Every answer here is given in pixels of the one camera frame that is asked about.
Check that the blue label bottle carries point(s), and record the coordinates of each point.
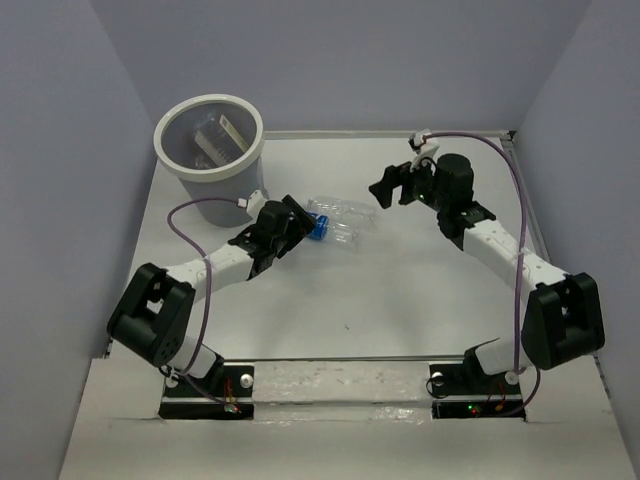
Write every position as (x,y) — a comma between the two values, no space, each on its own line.
(329,231)

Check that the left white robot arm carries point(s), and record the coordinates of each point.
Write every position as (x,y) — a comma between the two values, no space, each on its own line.
(163,314)

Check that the white cylindrical plastic bin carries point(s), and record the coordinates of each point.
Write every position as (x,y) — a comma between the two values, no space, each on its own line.
(175,149)

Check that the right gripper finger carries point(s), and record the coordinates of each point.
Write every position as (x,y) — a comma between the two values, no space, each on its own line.
(394,176)
(406,196)

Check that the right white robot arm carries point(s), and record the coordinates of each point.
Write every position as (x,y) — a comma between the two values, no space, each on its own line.
(562,312)

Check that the clear label-less bottle rear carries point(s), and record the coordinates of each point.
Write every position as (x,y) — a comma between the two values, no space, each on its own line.
(348,212)

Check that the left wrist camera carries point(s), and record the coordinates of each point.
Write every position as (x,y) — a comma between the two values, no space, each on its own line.
(253,204)

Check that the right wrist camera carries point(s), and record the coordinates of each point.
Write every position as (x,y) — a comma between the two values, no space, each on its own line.
(425,146)

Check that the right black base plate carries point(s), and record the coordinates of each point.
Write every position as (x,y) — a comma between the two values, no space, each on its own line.
(456,397)

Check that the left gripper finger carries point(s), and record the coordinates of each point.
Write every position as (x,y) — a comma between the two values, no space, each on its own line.
(288,242)
(303,220)

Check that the large square clear bottle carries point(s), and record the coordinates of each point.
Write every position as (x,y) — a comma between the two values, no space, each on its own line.
(217,143)

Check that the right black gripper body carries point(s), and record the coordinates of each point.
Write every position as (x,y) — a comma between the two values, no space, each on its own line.
(424,187)

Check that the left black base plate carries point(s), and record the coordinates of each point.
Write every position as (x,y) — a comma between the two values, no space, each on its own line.
(229,400)

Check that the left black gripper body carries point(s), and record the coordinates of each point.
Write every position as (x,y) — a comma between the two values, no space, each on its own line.
(292,226)

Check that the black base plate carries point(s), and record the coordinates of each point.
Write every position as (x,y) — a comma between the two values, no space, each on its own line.
(456,397)
(229,400)

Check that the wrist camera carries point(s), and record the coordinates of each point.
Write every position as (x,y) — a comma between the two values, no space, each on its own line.
(253,204)
(425,146)

